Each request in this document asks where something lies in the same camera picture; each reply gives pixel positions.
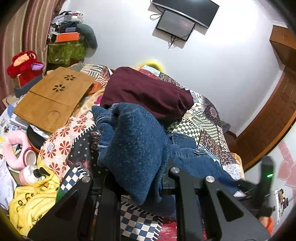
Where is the patchwork patterned bedspread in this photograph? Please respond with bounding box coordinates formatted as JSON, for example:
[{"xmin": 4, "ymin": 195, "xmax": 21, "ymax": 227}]
[{"xmin": 38, "ymin": 65, "xmax": 244, "ymax": 240}]

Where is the maroon folded garment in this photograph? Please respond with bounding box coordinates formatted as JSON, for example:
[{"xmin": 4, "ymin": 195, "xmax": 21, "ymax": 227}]
[{"xmin": 100, "ymin": 67, "xmax": 194, "ymax": 121}]

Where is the blue denim jacket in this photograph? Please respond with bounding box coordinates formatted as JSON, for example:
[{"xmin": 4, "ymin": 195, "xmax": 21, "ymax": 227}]
[{"xmin": 91, "ymin": 103, "xmax": 238, "ymax": 219}]

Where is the wooden lap desk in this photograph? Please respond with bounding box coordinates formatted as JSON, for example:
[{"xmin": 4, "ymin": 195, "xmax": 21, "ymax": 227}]
[{"xmin": 14, "ymin": 67, "xmax": 95, "ymax": 133}]

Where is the large black wall television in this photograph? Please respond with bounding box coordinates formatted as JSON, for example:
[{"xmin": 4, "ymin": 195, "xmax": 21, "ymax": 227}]
[{"xmin": 152, "ymin": 0, "xmax": 219, "ymax": 29}]

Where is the striped red curtain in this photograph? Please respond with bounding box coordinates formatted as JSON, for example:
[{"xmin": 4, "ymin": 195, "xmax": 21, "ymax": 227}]
[{"xmin": 1, "ymin": 1, "xmax": 65, "ymax": 99}]

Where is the green patterned storage box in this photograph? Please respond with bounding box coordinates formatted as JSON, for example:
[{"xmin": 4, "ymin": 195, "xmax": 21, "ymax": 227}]
[{"xmin": 47, "ymin": 40, "xmax": 87, "ymax": 67}]

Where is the orange sleeve forearm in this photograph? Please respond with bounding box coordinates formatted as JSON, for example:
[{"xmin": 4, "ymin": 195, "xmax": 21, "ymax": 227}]
[{"xmin": 258, "ymin": 216, "xmax": 274, "ymax": 233}]

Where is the red plush toy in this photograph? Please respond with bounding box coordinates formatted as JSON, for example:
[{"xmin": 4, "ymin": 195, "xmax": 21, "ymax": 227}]
[{"xmin": 6, "ymin": 51, "xmax": 44, "ymax": 87}]

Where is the orange box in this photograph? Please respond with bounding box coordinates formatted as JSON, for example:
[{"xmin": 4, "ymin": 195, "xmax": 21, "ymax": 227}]
[{"xmin": 56, "ymin": 32, "xmax": 80, "ymax": 43}]

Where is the yellow curved tube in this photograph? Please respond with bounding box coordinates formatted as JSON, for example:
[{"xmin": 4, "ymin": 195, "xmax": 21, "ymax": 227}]
[{"xmin": 138, "ymin": 60, "xmax": 165, "ymax": 73}]

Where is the pink plush toy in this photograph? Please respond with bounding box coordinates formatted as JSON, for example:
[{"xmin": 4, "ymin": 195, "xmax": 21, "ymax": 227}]
[{"xmin": 3, "ymin": 130, "xmax": 37, "ymax": 170}]

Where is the dark grey bag on floor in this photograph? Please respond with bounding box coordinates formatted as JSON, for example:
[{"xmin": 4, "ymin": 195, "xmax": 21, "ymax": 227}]
[{"xmin": 221, "ymin": 120, "xmax": 231, "ymax": 133}]

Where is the small black wall monitor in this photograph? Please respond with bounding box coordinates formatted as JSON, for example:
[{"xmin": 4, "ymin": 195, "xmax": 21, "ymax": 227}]
[{"xmin": 156, "ymin": 10, "xmax": 196, "ymax": 42}]

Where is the yellow duck blanket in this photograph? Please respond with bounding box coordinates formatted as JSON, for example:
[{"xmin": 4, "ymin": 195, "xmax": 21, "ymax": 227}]
[{"xmin": 9, "ymin": 157, "xmax": 60, "ymax": 236}]

